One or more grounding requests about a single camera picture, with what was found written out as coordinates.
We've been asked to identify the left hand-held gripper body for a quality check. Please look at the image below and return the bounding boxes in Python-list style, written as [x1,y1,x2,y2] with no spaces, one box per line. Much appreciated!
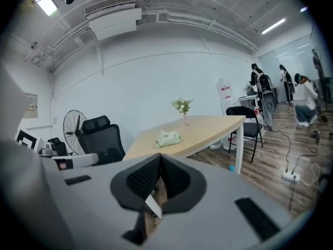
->
[16,129,67,170]

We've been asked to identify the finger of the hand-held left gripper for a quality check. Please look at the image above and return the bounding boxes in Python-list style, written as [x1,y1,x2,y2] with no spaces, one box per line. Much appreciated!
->
[66,154,99,169]

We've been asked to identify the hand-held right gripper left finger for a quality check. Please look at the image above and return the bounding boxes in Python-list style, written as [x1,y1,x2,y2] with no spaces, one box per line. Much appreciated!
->
[41,153,162,250]

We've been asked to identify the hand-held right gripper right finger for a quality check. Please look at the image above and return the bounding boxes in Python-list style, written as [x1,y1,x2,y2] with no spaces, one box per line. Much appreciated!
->
[156,153,292,250]

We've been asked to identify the green tissue packet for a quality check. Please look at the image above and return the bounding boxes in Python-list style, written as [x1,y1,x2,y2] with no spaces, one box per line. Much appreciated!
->
[155,127,184,148]

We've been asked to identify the black mesh office chair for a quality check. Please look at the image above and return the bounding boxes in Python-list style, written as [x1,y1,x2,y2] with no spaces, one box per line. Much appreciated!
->
[78,115,126,166]

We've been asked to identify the black standing fan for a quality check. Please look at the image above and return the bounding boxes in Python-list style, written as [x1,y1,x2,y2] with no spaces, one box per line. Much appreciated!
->
[62,109,89,156]

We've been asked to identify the cluster of clear water jugs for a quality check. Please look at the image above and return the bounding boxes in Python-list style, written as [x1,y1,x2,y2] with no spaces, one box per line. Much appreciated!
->
[209,135,231,151]

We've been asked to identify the wooden table white legs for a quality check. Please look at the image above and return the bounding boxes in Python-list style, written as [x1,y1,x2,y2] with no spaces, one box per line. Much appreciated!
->
[122,115,247,176]

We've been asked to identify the white power strip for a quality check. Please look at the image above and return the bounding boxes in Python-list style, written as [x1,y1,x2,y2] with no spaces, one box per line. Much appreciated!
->
[282,172,301,183]

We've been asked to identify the black folding chair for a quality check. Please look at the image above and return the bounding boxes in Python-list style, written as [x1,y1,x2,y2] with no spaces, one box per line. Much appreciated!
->
[225,106,264,164]

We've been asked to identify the white water dispenser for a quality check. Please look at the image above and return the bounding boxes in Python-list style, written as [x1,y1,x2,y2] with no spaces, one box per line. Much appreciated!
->
[220,98,234,117]

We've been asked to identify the vase with white flowers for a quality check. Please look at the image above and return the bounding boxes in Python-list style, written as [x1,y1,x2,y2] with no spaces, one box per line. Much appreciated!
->
[170,97,195,127]

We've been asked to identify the small white table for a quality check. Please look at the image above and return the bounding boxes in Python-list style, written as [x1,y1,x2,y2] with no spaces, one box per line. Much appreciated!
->
[237,94,259,110]

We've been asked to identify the water jug red label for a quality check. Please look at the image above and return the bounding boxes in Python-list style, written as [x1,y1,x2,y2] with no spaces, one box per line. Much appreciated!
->
[217,78,234,101]

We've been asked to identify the ceiling light panel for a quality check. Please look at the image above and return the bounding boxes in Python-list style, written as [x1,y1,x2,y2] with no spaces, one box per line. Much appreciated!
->
[35,0,58,17]
[261,18,286,35]

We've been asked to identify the white ceiling air conditioner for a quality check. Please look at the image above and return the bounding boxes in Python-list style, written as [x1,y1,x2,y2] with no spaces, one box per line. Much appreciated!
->
[83,0,143,41]

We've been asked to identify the black tripod stand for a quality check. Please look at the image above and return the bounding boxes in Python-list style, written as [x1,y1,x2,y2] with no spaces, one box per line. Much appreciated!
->
[311,48,333,122]

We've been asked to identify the white ceiling pipe run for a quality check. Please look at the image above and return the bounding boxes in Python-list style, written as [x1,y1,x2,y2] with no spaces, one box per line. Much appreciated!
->
[140,8,259,52]

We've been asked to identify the wall notice board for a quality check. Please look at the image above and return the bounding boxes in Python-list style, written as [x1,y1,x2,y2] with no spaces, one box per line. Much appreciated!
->
[22,92,39,119]

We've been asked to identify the black power cable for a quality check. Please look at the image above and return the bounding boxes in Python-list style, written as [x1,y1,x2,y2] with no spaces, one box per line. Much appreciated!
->
[270,128,292,174]

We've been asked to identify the white power cable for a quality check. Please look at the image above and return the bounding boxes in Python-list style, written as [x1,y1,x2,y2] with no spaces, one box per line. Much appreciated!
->
[299,162,323,188]

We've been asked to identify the orange cable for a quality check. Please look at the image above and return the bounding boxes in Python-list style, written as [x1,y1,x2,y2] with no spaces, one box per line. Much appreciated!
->
[306,139,320,156]

